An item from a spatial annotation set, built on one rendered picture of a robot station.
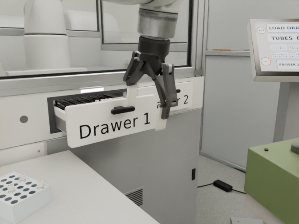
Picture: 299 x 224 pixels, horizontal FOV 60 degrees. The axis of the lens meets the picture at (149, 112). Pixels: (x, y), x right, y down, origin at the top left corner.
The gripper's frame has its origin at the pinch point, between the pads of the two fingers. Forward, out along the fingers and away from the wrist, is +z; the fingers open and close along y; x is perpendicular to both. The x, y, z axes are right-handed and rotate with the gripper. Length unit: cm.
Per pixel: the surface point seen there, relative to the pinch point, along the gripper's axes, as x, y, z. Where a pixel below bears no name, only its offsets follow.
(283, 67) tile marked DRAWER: -69, 0, -10
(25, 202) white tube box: 31.9, -7.4, 9.5
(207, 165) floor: -140, 68, 107
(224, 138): -155, 67, 81
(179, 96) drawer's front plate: -35.1, 21.5, 7.1
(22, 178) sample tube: 30.5, 0.5, 10.0
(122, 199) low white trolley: 14.5, -14.2, 11.1
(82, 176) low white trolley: 16.8, 0.3, 14.3
